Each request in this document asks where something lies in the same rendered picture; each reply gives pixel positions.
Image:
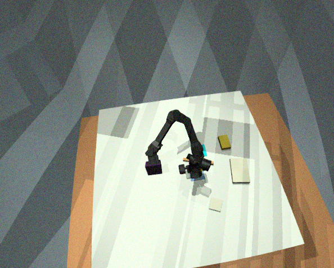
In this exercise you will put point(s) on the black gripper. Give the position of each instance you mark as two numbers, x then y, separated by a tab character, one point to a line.
182	168

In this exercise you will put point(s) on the olive yellow box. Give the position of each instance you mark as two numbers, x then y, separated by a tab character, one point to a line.
224	142

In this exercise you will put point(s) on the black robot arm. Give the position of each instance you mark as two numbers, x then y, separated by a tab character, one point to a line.
197	156

